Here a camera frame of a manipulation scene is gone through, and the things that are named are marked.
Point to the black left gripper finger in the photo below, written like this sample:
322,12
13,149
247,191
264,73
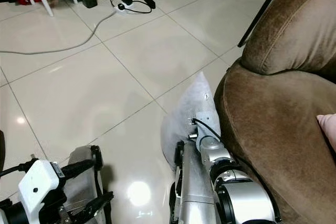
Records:
77,168
94,207

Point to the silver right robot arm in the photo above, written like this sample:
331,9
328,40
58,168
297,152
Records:
215,156

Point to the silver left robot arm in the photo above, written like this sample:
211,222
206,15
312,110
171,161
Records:
10,216

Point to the brown velvet sofa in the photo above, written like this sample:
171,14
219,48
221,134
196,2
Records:
278,103

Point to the dark round object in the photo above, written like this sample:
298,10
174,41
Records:
2,148

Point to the white power strip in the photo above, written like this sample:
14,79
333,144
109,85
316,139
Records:
124,7

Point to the black slanted pole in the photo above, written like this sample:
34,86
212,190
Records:
262,11

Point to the pink cushion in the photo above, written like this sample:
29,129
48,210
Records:
328,129

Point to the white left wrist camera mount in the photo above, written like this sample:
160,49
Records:
38,182

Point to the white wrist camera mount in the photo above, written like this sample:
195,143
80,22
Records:
208,109
38,182

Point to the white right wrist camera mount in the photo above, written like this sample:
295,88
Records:
208,109

